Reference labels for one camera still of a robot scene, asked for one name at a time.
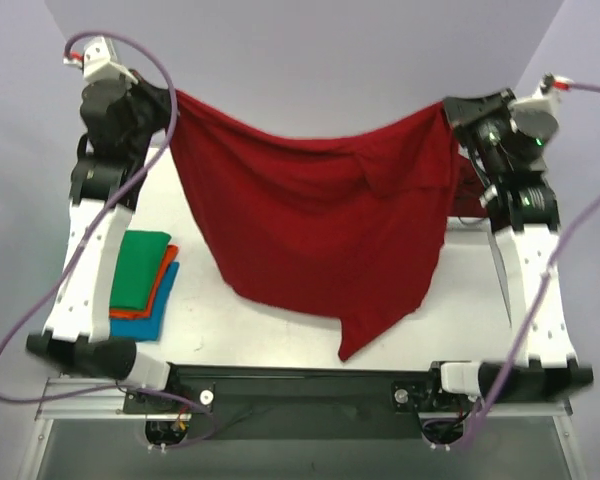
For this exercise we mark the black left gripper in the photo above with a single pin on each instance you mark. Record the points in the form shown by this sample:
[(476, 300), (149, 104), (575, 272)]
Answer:
[(150, 100)]

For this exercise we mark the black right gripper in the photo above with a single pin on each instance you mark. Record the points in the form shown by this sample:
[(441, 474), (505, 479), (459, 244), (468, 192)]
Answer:
[(466, 112)]

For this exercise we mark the red t shirt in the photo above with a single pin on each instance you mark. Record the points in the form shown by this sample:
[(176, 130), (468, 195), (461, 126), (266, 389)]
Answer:
[(348, 228)]

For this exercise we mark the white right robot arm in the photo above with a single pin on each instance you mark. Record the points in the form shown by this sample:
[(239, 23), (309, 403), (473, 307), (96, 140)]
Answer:
[(524, 235)]

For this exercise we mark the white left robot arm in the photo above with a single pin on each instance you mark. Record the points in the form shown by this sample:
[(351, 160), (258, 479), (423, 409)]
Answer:
[(76, 337)]

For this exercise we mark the orange folded t shirt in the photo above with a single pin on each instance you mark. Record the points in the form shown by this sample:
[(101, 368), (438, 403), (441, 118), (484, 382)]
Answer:
[(130, 314)]

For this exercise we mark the green folded t shirt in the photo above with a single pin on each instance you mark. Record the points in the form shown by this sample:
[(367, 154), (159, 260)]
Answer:
[(138, 264)]

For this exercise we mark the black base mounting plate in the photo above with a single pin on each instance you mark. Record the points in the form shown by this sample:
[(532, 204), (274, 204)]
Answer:
[(259, 403)]

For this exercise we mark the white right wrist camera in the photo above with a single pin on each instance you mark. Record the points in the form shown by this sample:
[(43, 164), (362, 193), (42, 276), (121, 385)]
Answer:
[(535, 116)]

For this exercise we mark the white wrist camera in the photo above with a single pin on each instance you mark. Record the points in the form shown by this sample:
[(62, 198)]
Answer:
[(535, 116), (98, 61)]

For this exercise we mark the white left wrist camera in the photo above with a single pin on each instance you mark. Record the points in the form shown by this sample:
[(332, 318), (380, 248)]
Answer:
[(98, 61)]

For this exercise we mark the aluminium extrusion rail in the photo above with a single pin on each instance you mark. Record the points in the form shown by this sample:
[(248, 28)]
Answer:
[(81, 399)]

